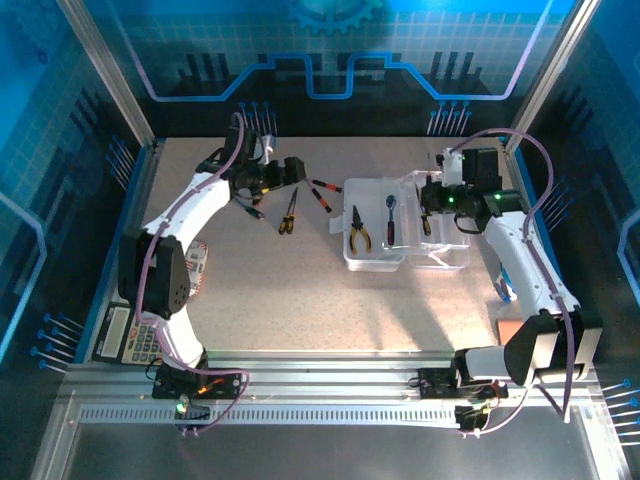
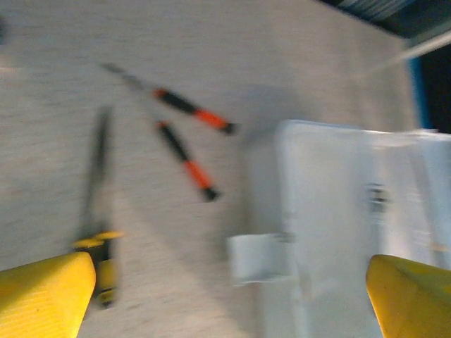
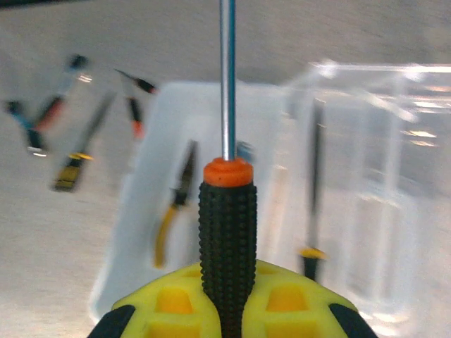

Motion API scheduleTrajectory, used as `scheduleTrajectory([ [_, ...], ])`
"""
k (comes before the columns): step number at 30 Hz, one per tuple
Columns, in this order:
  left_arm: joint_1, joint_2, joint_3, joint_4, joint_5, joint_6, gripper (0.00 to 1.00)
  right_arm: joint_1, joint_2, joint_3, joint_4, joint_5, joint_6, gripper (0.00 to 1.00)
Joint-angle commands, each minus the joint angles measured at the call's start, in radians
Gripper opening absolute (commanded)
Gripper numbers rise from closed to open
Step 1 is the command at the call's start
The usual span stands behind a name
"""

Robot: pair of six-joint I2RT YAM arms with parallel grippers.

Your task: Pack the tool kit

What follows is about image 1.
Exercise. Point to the clear plastic tool box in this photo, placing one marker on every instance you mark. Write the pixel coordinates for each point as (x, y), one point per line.
(372, 210)

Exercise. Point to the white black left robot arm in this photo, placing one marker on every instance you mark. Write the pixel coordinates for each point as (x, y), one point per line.
(200, 200)

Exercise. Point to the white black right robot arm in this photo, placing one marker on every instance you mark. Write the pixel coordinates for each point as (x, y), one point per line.
(515, 260)

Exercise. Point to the blue white small object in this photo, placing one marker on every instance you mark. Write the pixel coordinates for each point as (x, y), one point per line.
(502, 287)

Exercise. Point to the brown flat block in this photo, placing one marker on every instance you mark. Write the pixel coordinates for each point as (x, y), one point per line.
(507, 330)

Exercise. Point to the black grey desk calculator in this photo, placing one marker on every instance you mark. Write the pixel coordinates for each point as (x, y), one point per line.
(115, 330)

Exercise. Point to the aluminium base beam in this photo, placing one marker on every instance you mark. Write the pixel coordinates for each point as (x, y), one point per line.
(325, 380)

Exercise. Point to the small circuit board green light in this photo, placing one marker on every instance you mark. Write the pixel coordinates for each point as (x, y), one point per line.
(470, 417)
(192, 411)

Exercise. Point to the grey metal plate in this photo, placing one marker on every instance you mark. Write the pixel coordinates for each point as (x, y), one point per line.
(325, 455)

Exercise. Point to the aluminium side rail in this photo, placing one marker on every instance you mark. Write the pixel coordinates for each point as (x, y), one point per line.
(148, 172)
(510, 152)

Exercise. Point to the aluminium frame post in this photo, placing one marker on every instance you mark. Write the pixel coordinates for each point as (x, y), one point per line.
(106, 65)
(554, 65)

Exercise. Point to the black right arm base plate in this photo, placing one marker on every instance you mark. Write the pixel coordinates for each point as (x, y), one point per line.
(435, 382)

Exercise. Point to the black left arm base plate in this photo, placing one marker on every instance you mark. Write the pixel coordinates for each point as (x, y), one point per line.
(225, 385)

